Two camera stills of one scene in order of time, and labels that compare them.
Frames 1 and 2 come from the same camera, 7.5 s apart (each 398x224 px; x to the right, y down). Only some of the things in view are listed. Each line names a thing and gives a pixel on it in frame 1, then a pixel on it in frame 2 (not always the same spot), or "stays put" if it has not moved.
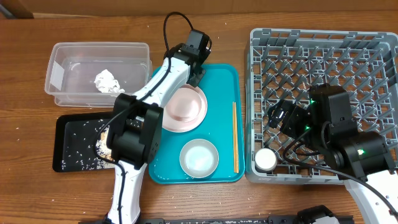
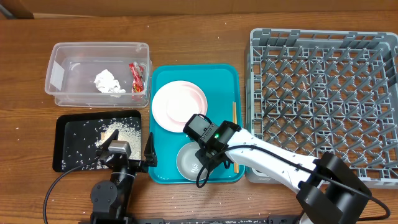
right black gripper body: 303,121 to 210,163
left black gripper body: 196,78 to 135,166
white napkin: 106,83 stays put
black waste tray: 75,137 stays put
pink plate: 186,111 stays put
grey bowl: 198,158 stays put
